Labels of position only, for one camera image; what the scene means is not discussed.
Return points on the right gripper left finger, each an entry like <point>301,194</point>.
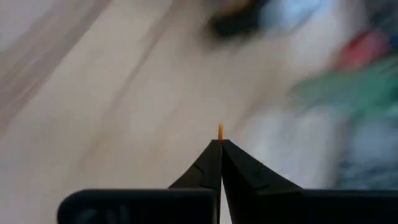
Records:
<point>155,207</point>

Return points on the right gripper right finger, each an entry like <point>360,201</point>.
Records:
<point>295,207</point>

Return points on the black paintbrush gold ferrule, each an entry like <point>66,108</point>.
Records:
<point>220,132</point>

